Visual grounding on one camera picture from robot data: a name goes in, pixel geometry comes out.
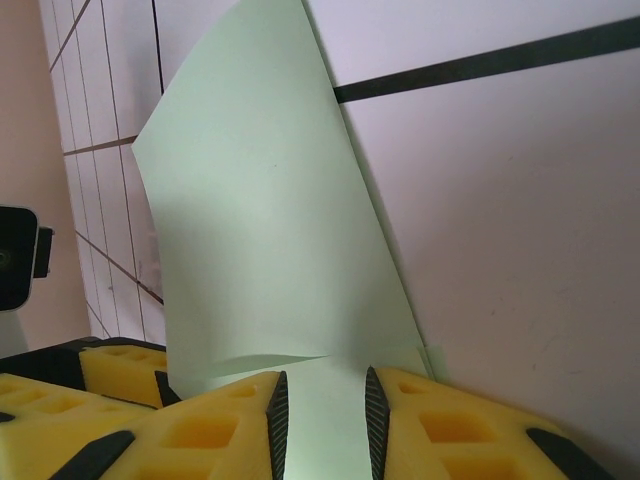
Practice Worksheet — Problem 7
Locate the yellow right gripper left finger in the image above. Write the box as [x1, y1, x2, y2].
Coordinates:
[54, 369, 291, 480]

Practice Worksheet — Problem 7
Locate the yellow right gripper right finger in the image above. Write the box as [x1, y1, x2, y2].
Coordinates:
[363, 366, 619, 480]

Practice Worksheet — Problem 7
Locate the light green paper sheet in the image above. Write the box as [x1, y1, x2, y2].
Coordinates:
[130, 0, 447, 480]

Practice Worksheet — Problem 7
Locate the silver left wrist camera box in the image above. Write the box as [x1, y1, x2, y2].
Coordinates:
[0, 203, 55, 315]

